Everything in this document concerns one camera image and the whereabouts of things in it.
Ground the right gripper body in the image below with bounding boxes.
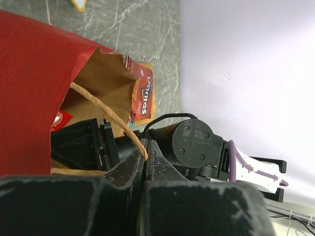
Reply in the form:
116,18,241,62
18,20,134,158
51,118,121,170

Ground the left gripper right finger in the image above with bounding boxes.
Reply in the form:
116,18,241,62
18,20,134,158
146,140,188,181

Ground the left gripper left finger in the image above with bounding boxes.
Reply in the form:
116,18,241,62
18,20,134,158
104,141,145,188

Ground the red KitKat packet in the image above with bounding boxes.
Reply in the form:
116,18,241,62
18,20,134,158
51,110,73,132

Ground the red Doritos bag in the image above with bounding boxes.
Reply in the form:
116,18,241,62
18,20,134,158
124,56,156,126

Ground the red paper bag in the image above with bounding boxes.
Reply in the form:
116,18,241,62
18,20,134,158
0,10,135,176

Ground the gold crispy snack bag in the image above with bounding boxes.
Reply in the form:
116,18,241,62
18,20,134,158
132,63,156,127

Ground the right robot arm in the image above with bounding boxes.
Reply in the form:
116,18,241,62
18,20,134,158
51,113,288,202

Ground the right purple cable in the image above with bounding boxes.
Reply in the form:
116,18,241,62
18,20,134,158
228,140,289,187

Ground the small whiteboard yellow frame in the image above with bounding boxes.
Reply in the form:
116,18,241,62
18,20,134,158
70,0,87,12

